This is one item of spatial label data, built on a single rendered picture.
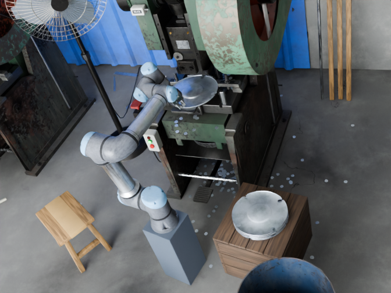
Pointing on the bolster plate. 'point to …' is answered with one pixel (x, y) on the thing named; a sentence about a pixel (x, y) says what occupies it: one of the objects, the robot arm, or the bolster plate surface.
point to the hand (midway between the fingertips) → (181, 105)
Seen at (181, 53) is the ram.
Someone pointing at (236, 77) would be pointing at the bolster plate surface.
